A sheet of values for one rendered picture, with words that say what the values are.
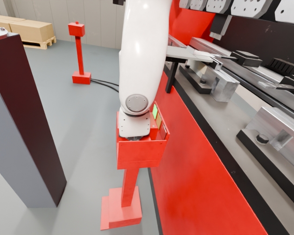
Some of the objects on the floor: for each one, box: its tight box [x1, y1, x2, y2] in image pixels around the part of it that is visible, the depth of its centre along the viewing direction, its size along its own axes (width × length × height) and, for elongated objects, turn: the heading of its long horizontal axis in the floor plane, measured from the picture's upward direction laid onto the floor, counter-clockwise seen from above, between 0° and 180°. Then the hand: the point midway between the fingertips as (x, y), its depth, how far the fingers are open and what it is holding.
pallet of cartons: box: [0, 15, 56, 49], centre depth 331 cm, size 120×86×42 cm
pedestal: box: [68, 21, 91, 84], centre depth 215 cm, size 20×25×83 cm
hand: (133, 142), depth 53 cm, fingers closed
